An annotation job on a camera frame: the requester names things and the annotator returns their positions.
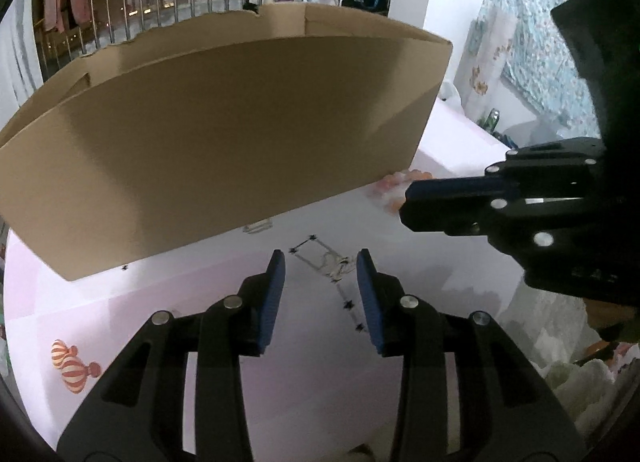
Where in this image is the printed foam board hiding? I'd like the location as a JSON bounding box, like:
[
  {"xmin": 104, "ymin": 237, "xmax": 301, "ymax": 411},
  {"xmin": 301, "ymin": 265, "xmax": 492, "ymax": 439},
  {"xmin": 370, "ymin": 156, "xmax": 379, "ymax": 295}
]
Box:
[{"xmin": 459, "ymin": 6, "xmax": 513, "ymax": 115}]

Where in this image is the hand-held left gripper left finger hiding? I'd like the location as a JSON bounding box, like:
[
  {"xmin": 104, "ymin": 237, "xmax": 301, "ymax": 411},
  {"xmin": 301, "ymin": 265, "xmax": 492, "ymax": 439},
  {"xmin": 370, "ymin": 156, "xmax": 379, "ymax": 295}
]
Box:
[{"xmin": 57, "ymin": 249, "xmax": 287, "ymax": 462}]

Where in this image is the gold looped pendant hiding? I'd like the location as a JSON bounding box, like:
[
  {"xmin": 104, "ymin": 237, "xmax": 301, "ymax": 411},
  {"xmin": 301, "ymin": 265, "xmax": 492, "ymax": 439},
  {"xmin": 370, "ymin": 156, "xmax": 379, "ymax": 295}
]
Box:
[{"xmin": 320, "ymin": 252, "xmax": 352, "ymax": 283}]

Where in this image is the white curtain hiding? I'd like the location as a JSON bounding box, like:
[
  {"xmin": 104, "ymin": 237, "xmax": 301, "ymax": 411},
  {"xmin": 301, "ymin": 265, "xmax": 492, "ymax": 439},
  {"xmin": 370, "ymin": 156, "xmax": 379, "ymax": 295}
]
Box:
[{"xmin": 0, "ymin": 0, "xmax": 43, "ymax": 107}]

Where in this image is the brown cardboard box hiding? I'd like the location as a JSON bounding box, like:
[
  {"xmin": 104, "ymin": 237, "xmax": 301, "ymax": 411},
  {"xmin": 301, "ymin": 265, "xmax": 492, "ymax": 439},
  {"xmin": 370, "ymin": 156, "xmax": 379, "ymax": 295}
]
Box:
[{"xmin": 0, "ymin": 4, "xmax": 453, "ymax": 283}]

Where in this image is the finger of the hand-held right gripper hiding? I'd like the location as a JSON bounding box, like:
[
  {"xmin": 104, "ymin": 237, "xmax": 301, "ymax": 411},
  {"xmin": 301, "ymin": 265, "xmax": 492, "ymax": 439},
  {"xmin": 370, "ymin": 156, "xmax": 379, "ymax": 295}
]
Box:
[
  {"xmin": 405, "ymin": 138, "xmax": 608, "ymax": 203},
  {"xmin": 398, "ymin": 189, "xmax": 640, "ymax": 305}
]

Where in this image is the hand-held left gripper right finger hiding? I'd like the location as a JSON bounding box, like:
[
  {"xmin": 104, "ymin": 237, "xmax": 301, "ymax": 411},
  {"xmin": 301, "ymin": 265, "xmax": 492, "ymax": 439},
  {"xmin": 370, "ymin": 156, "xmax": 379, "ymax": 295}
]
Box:
[{"xmin": 356, "ymin": 248, "xmax": 587, "ymax": 462}]

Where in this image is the pink printed tablecloth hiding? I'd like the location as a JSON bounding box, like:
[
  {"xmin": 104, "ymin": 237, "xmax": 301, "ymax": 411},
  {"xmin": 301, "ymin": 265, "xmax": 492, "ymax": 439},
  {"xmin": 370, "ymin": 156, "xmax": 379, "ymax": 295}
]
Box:
[{"xmin": 0, "ymin": 96, "xmax": 523, "ymax": 458}]

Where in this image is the floral wall cloth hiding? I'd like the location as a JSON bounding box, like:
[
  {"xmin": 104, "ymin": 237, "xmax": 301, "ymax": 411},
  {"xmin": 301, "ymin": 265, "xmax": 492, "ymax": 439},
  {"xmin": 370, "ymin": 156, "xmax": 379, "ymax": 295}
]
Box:
[{"xmin": 500, "ymin": 0, "xmax": 618, "ymax": 140}]

